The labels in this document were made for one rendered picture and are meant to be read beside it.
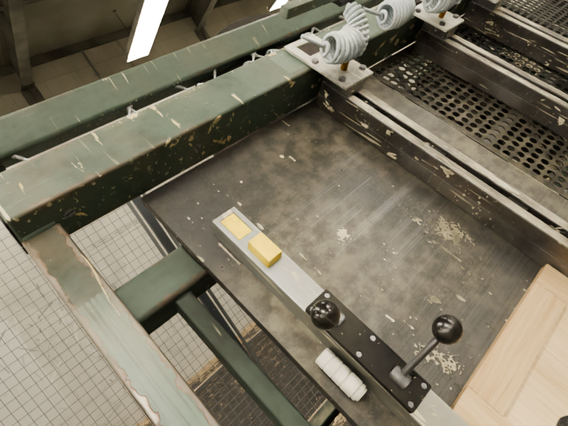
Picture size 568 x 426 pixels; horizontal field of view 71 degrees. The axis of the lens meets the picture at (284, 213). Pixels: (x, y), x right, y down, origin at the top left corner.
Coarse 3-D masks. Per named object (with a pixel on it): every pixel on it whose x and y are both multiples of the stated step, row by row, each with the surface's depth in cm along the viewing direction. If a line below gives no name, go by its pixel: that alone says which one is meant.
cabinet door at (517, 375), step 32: (544, 288) 71; (512, 320) 66; (544, 320) 67; (512, 352) 63; (544, 352) 64; (480, 384) 59; (512, 384) 60; (544, 384) 61; (480, 416) 57; (512, 416) 57; (544, 416) 58
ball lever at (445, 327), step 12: (432, 324) 51; (444, 324) 49; (456, 324) 49; (444, 336) 49; (456, 336) 49; (432, 348) 52; (420, 360) 53; (396, 372) 55; (408, 372) 54; (396, 384) 55; (408, 384) 54
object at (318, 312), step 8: (320, 304) 49; (328, 304) 49; (312, 312) 49; (320, 312) 48; (328, 312) 48; (336, 312) 49; (312, 320) 49; (320, 320) 48; (328, 320) 48; (336, 320) 48; (320, 328) 49; (328, 328) 48
